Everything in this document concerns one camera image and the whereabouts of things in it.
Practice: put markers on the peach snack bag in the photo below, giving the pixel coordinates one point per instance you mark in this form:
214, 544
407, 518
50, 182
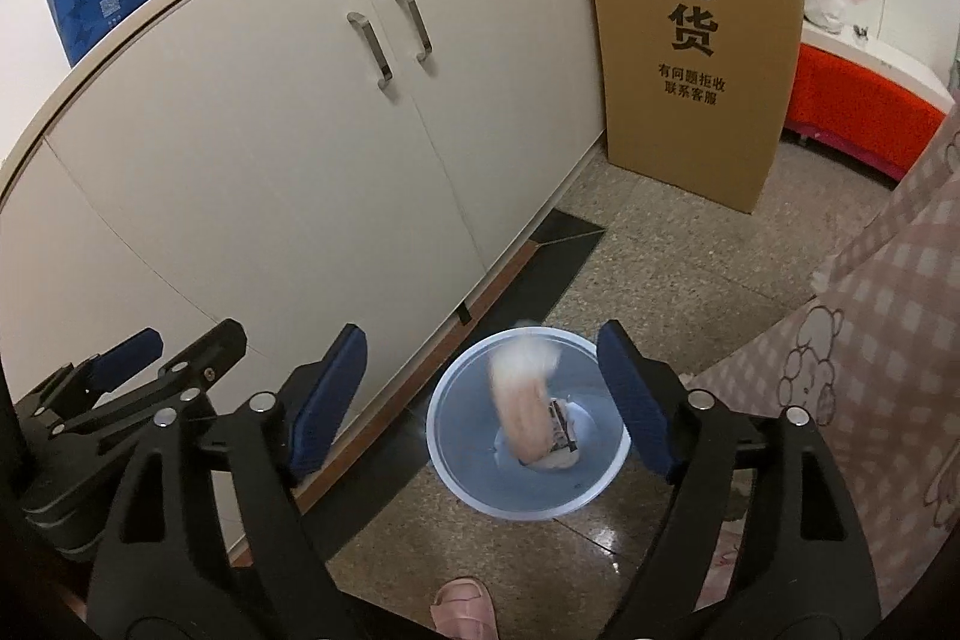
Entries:
537, 427

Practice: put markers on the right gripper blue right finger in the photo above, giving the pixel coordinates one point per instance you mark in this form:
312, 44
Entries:
646, 392

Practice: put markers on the tall brown cardboard box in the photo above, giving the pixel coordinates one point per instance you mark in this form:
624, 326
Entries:
696, 91

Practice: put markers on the pink slipper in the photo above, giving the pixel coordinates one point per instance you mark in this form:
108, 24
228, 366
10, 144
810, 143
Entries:
463, 609

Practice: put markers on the pink checkered tablecloth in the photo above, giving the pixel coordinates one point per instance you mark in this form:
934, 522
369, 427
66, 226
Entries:
873, 358

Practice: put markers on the red storage box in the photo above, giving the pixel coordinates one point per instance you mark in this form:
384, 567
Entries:
866, 99

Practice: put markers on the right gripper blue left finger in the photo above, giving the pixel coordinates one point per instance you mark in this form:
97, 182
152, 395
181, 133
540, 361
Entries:
318, 398

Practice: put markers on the white low cabinet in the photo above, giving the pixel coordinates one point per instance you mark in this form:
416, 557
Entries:
294, 165

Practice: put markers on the light blue trash bin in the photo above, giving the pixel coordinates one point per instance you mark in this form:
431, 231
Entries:
469, 453

